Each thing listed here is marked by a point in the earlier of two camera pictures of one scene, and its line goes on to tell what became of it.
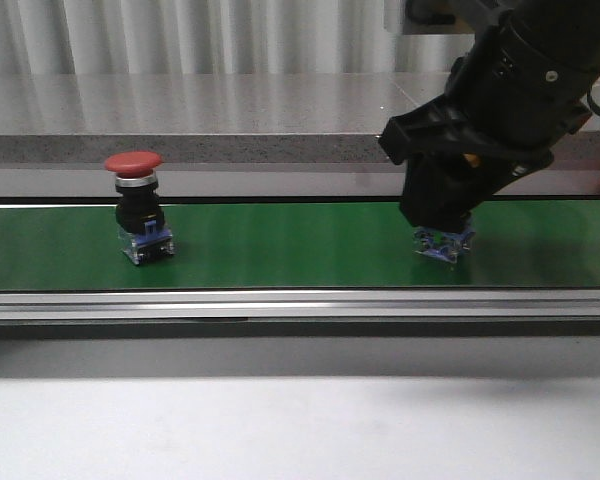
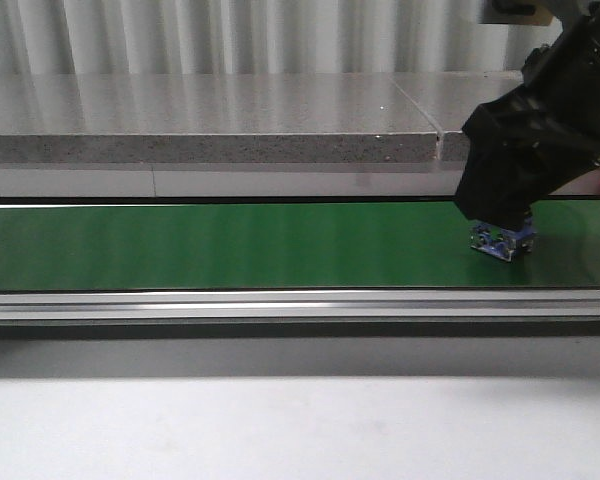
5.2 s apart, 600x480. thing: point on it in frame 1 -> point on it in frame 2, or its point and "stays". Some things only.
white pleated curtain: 209,37 stays
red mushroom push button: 138,214 -> 502,242
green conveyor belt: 300,245 stays
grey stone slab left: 196,118 stays
